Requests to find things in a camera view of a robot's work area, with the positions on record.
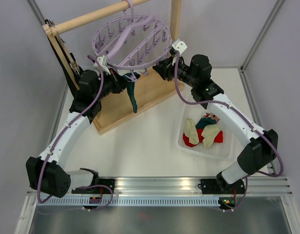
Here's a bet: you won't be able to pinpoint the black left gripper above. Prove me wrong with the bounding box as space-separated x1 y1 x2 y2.
94 68 131 101

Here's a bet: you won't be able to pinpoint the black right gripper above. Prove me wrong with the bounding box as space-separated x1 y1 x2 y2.
153 53 198 88

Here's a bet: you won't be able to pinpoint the green christmas sock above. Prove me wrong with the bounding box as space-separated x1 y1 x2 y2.
122 72 140 113

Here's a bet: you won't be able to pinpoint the purple round clip hanger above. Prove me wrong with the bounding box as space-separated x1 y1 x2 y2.
92 1 172 74

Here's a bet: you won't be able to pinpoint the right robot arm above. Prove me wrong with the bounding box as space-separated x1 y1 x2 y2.
153 54 284 193

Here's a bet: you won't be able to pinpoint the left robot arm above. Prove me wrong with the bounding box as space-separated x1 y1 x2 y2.
26 69 129 198

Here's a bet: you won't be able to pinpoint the black shorts on hanger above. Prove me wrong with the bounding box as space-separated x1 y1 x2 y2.
48 36 84 96

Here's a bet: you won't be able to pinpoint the wooden rack base tray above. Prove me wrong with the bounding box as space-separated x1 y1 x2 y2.
92 69 177 135

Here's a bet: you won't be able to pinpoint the cream sock left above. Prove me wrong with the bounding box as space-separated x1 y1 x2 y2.
184 118 200 145

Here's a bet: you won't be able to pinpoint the cream sock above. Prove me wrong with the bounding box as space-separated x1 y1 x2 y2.
202 124 220 148
184 118 200 145

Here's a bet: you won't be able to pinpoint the cream sock right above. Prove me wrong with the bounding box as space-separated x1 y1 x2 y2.
202 124 220 148

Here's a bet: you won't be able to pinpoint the wooden rack top rod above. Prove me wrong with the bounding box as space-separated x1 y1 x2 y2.
53 0 150 34

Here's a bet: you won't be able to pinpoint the red sock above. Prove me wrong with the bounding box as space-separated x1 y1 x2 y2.
182 129 223 147

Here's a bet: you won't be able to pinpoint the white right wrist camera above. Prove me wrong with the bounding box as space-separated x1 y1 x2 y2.
169 39 187 65

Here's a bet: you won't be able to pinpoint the wooden rack right post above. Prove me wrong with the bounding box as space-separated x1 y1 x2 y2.
170 0 182 41

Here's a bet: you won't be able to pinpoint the wooden rack post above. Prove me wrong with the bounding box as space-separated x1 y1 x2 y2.
42 19 80 95
170 0 182 41

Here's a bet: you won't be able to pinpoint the wooden rack left post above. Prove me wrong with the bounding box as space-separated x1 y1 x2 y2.
42 19 80 95

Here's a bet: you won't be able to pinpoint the aluminium mounting rail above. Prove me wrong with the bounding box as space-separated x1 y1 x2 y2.
26 176 293 195

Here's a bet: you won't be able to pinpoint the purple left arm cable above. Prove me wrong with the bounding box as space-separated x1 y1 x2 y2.
37 55 115 213

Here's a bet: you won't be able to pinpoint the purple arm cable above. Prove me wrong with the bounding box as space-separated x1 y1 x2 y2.
37 55 115 213
174 51 284 213

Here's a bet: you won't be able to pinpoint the white slotted cable duct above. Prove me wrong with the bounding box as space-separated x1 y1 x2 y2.
43 196 220 207

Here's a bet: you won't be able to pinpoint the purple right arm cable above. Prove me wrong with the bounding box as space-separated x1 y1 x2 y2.
174 51 284 213

